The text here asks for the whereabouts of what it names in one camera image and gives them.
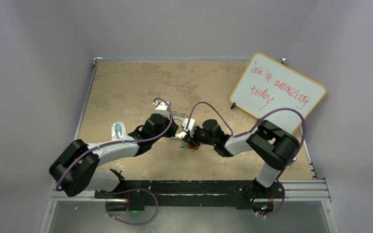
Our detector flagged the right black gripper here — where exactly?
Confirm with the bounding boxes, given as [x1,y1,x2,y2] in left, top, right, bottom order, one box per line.
[183,126,216,149]

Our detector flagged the silver disc with keyrings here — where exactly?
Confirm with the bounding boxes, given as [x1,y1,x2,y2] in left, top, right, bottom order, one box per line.
[166,111,189,140]

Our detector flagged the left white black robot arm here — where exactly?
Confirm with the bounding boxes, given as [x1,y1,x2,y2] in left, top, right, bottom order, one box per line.
[49,114,179,199]

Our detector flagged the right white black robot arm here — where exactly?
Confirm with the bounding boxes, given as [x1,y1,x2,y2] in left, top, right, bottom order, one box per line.
[182,119,300,198]

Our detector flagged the keys with red green tags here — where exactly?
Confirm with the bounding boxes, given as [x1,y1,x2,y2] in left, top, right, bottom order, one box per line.
[180,144,199,151]

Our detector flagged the whiteboard with red writing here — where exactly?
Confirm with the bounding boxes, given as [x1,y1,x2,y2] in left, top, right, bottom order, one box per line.
[230,52,327,133]

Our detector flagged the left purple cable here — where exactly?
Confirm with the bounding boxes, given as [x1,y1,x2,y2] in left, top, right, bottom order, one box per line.
[55,97,159,226]

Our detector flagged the purple cable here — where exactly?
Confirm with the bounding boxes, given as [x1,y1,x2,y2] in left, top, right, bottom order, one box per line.
[186,101,307,217]
[55,97,159,226]

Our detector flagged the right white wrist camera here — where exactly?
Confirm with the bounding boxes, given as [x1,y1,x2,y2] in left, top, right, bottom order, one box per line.
[182,118,197,136]

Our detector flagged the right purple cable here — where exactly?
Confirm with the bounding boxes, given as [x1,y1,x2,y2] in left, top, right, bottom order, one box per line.
[186,101,307,217]

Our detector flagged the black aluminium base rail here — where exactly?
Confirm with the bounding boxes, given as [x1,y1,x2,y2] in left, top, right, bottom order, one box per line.
[95,180,285,213]

